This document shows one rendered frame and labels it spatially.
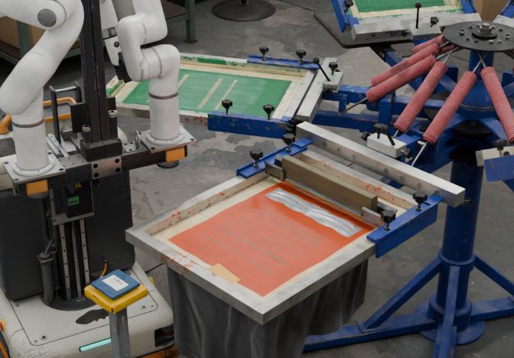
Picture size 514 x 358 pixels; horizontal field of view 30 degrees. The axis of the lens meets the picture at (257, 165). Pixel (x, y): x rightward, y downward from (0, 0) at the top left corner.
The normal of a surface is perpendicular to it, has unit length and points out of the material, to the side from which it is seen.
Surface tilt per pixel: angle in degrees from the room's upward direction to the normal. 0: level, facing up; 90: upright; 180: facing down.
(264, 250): 0
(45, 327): 0
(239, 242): 0
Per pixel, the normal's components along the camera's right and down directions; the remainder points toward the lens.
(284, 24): 0.00, -0.88
